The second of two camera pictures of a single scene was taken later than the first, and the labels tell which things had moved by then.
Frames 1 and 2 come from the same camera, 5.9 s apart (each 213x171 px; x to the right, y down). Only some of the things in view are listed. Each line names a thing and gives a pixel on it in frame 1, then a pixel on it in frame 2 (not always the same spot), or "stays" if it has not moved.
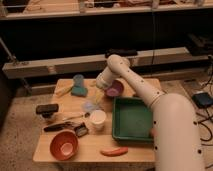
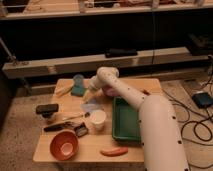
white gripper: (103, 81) → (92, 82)
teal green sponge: (79, 91) stays
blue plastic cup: (78, 81) stays
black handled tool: (60, 126) stays
